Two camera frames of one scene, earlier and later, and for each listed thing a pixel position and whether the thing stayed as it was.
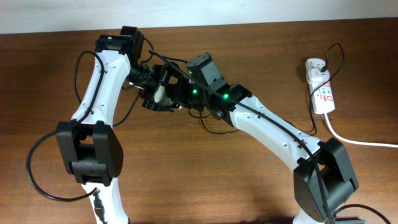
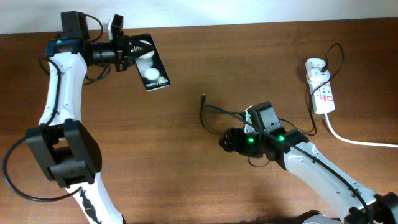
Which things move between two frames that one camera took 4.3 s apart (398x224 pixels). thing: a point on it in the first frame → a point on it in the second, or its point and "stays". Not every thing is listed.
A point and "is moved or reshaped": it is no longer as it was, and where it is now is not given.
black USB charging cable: (313, 90) stays
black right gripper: (178, 93) → (234, 141)
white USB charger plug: (315, 75) stays
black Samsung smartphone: (159, 96) is moved or reshaped
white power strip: (321, 92) stays
